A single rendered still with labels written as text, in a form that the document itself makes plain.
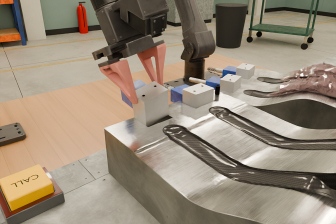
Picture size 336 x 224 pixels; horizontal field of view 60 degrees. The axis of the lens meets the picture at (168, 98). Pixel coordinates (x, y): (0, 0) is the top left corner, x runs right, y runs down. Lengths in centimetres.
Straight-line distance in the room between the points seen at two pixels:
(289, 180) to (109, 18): 31
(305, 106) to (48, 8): 542
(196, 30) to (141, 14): 48
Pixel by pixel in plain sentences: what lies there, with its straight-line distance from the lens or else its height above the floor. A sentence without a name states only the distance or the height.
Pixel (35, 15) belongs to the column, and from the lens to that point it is 548.
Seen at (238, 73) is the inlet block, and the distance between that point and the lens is 81.
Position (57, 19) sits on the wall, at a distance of 585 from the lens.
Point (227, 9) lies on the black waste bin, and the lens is 446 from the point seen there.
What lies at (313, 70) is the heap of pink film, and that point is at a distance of 76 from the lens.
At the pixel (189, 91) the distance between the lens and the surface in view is 54.
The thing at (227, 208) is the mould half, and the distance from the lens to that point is 33.
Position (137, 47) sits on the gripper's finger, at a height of 102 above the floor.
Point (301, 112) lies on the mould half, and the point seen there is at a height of 86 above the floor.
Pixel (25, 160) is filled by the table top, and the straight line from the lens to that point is 62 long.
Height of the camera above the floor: 113
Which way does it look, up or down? 24 degrees down
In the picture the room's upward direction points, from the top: straight up
